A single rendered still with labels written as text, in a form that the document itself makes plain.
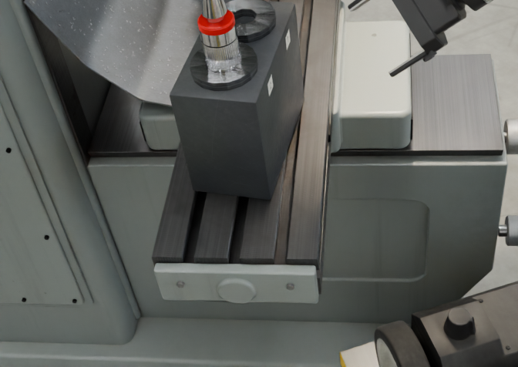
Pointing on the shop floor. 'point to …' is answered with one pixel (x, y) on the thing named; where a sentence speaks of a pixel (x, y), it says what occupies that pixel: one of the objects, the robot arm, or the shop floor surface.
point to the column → (52, 193)
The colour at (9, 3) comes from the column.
